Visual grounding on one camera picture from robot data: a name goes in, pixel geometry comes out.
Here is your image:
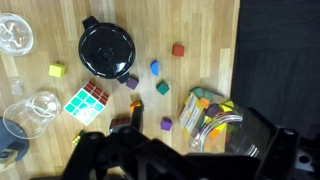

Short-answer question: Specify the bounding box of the clear glass dish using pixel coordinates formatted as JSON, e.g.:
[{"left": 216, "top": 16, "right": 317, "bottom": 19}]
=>
[{"left": 0, "top": 12, "right": 35, "bottom": 57}]

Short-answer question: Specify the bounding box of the clear jar of blocks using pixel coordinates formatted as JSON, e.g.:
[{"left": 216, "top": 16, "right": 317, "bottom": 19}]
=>
[{"left": 178, "top": 86, "right": 273, "bottom": 158}]

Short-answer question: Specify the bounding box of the blue foam block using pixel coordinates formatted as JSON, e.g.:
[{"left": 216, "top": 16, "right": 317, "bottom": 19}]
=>
[{"left": 149, "top": 59, "right": 160, "bottom": 77}]

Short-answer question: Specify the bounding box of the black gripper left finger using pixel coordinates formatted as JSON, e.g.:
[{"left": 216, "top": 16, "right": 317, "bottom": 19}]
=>
[{"left": 61, "top": 131, "right": 111, "bottom": 180}]

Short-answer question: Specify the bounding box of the red foam cube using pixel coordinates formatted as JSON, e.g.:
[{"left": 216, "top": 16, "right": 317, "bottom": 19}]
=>
[{"left": 171, "top": 44, "right": 186, "bottom": 58}]

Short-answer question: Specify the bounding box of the yellow foam cube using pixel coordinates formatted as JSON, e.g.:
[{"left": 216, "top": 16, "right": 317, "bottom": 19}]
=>
[{"left": 48, "top": 62, "right": 67, "bottom": 79}]

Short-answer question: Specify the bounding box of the purple foam cube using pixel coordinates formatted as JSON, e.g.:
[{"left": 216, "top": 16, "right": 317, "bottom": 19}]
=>
[
  {"left": 160, "top": 116, "right": 174, "bottom": 132},
  {"left": 125, "top": 75, "right": 140, "bottom": 91}
]

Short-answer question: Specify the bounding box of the white-edged Rubik's cube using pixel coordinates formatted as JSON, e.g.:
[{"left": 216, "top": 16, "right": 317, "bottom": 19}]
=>
[{"left": 63, "top": 80, "right": 110, "bottom": 127}]

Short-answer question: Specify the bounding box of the black-edged Rubik's cube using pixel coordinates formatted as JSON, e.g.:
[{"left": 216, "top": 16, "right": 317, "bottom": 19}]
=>
[{"left": 109, "top": 116, "right": 132, "bottom": 134}]

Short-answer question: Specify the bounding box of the black pot with lid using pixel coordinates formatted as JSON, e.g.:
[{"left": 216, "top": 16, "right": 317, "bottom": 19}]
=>
[{"left": 78, "top": 15, "right": 137, "bottom": 84}]

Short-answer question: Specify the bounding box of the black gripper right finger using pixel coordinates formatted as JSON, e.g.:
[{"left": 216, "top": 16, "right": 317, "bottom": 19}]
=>
[{"left": 254, "top": 127, "right": 302, "bottom": 180}]

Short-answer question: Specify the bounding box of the small clear plastic piece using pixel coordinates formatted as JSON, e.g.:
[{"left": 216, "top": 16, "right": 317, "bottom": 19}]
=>
[{"left": 9, "top": 76, "right": 25, "bottom": 97}]

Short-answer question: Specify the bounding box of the teal foam cube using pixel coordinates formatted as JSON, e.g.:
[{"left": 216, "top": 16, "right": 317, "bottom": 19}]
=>
[{"left": 155, "top": 80, "right": 171, "bottom": 96}]

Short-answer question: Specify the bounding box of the clear stemmed glass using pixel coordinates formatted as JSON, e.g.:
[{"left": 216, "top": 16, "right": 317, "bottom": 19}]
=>
[{"left": 2, "top": 91, "right": 63, "bottom": 140}]

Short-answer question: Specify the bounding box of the orange foam cube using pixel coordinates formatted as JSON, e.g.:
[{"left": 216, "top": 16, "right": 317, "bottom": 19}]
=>
[{"left": 129, "top": 100, "right": 144, "bottom": 114}]

